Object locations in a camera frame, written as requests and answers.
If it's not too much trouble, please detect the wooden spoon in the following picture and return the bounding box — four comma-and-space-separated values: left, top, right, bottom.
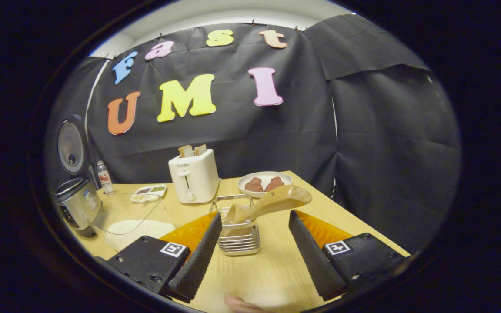
224, 185, 313, 237

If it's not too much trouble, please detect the clear box of rice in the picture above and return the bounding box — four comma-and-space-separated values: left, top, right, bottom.
83, 193, 177, 253

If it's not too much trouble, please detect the white toaster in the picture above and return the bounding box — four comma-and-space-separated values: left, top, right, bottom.
168, 149, 220, 205

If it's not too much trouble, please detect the black and silver rice cooker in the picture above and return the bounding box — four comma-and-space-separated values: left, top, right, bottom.
54, 114, 104, 239

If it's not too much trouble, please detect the white divided dish of beans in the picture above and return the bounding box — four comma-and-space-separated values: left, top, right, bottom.
130, 185, 167, 203

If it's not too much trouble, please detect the metal wire chopstick holder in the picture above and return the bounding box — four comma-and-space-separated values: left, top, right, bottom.
210, 194, 261, 256

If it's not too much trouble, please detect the white plate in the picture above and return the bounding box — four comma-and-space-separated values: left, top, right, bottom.
237, 171, 293, 198

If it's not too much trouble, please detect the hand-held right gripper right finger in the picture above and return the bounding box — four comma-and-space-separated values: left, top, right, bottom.
288, 210, 407, 301

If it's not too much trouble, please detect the black backdrop cloth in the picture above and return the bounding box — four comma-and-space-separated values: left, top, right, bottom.
44, 13, 462, 255

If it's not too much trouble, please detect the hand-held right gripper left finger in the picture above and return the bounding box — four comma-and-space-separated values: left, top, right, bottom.
106, 212, 223, 303

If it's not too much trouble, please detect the small clear bottle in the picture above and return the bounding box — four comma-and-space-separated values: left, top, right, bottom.
97, 161, 114, 196

